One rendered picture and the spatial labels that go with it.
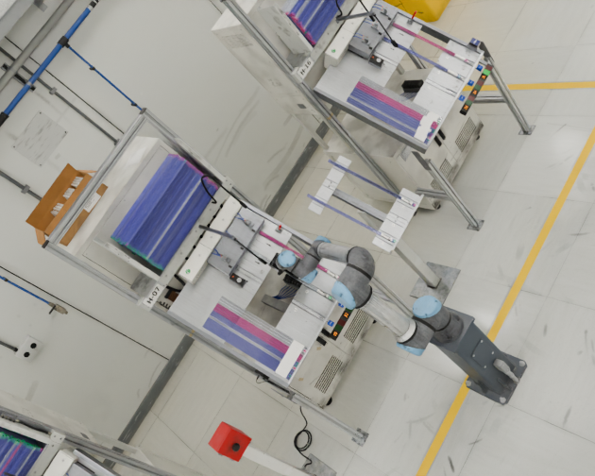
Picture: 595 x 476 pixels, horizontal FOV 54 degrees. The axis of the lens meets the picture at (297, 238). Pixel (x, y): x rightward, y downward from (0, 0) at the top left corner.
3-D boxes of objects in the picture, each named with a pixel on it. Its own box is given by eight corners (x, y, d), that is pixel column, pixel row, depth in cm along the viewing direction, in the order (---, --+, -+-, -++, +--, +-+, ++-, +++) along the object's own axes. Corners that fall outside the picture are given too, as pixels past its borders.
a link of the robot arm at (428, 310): (454, 311, 255) (440, 296, 247) (439, 336, 253) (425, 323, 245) (433, 302, 265) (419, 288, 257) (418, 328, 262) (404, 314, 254)
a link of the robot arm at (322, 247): (372, 242, 230) (312, 230, 273) (358, 265, 228) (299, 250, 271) (390, 258, 235) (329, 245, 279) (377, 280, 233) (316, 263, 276)
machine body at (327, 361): (385, 314, 365) (329, 263, 328) (330, 414, 350) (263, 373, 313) (319, 288, 415) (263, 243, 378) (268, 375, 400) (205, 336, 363)
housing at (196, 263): (246, 210, 313) (244, 201, 300) (195, 287, 303) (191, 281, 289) (233, 202, 315) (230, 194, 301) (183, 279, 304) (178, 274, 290)
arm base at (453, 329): (468, 318, 260) (459, 309, 255) (452, 348, 257) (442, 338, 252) (442, 309, 272) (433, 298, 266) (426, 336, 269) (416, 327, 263)
